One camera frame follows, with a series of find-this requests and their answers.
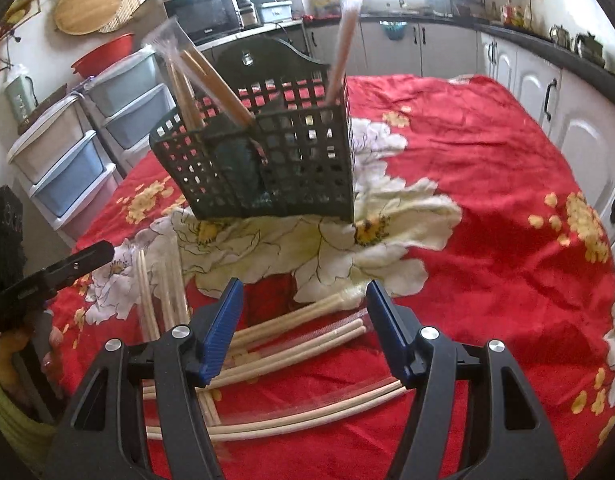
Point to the black microwave oven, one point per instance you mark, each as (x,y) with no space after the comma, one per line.
(205,20)

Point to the red plastic basin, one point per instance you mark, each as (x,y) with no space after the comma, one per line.
(101,58)

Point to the chopsticks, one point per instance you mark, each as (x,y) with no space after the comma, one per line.
(349,16)
(173,44)

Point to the plastic drawer tower front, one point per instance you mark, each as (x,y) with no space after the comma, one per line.
(64,169)

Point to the plastic drawer tower rear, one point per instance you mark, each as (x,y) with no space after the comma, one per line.
(127,100)

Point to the black plastic utensil basket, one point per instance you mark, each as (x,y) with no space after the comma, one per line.
(295,159)

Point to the round bamboo tray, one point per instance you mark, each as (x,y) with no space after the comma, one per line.
(83,17)

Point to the plastic drawer tower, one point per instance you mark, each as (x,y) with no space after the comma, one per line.
(64,169)
(127,100)

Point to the red floral tablecloth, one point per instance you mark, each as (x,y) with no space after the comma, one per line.
(464,211)

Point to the steel kettle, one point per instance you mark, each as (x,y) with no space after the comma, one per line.
(589,48)

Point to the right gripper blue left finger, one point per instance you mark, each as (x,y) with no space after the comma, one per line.
(213,328)

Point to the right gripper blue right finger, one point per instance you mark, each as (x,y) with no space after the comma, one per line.
(396,328)

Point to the chopstick pair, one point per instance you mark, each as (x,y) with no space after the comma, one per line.
(347,300)
(317,417)
(293,355)

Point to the person's left hand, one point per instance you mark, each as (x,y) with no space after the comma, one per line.
(15,341)

